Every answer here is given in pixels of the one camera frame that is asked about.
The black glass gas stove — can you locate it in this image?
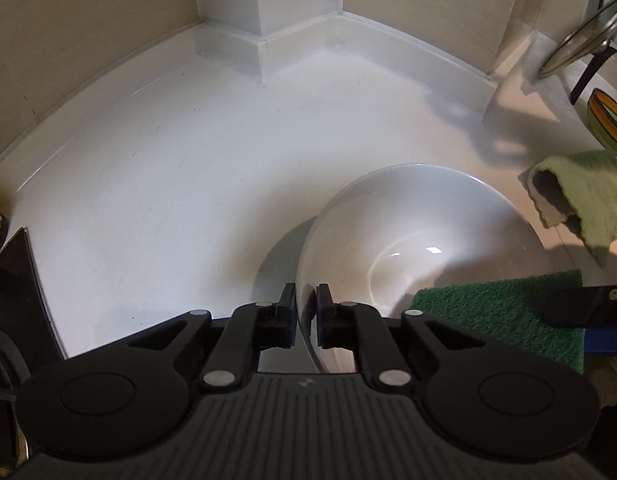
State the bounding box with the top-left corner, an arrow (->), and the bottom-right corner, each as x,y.
0,227 -> 68,466

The white bowl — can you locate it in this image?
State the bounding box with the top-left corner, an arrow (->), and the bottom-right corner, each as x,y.
294,162 -> 552,376

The pink sponge with green scourer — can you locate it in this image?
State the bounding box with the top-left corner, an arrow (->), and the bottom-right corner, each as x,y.
411,269 -> 587,375

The black utensil handle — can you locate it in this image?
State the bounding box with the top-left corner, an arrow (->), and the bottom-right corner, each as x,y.
569,45 -> 617,106

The striped bowl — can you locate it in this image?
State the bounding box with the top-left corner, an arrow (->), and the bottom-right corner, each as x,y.
586,87 -> 617,157

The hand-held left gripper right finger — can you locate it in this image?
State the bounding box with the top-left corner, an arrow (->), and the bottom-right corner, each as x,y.
315,282 -> 489,394

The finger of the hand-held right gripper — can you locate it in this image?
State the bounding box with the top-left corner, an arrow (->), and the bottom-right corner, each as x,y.
536,272 -> 617,357

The green cloth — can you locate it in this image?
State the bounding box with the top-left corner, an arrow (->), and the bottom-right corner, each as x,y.
519,150 -> 617,268

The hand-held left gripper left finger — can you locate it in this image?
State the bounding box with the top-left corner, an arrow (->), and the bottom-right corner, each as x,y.
126,282 -> 296,394

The glass pot lid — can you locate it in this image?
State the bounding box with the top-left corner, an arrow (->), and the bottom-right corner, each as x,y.
536,0 -> 617,80

